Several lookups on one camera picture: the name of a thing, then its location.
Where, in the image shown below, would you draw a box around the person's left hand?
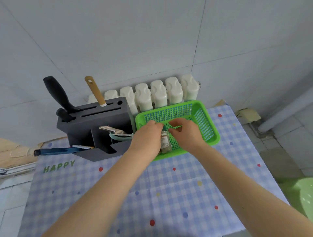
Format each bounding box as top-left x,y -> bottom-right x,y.
127,120 -> 164,160

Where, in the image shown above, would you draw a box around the person's right hand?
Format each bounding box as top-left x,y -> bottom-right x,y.
168,118 -> 209,154

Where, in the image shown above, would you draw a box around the small glass spice jar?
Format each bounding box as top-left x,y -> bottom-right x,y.
160,130 -> 172,154

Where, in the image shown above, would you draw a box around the person's left forearm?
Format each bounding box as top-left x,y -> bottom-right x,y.
42,148 -> 158,237

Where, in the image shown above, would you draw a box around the person's right forearm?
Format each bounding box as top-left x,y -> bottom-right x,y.
193,144 -> 313,237

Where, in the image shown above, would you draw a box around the green plastic mesh basket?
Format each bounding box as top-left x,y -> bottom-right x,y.
135,100 -> 220,161

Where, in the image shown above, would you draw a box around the white radiator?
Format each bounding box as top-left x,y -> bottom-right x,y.
88,74 -> 202,116

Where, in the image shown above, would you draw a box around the pale green scissors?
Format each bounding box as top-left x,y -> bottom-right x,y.
109,132 -> 134,142

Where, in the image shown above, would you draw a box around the blue checked dotted tablecloth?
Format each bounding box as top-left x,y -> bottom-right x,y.
18,102 -> 290,237

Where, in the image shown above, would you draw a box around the dark grey knife block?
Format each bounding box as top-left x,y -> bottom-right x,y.
57,97 -> 134,162

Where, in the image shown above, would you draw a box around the torn cardboard piece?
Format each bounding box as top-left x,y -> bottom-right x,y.
235,108 -> 262,124

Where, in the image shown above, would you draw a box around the grey pipe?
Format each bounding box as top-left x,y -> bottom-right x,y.
258,91 -> 313,133

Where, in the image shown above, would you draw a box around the light green plastic basin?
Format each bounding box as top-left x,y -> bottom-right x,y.
279,177 -> 313,223

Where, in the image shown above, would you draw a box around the wooden board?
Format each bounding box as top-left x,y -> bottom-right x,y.
0,138 -> 45,169

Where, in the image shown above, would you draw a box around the wooden-handled knife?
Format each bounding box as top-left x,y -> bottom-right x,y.
85,76 -> 107,107

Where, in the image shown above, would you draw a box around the small black-handled knife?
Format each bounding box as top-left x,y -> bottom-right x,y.
56,108 -> 76,123

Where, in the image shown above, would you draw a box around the large black-handled knife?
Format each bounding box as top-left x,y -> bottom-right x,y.
43,76 -> 80,114

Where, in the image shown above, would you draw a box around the blue-handled knife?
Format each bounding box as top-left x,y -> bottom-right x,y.
34,145 -> 95,157

